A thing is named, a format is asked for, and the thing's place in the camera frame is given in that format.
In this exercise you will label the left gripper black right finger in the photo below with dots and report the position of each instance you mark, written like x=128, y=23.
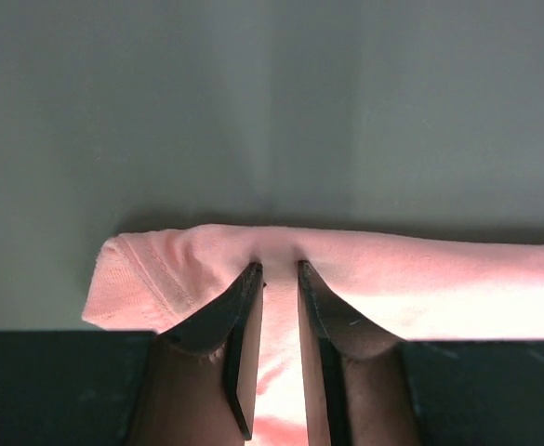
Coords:
x=364, y=385

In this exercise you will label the salmon pink t shirt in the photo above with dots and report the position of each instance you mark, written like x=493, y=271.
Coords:
x=416, y=288

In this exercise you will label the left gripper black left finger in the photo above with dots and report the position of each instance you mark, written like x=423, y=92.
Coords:
x=193, y=384

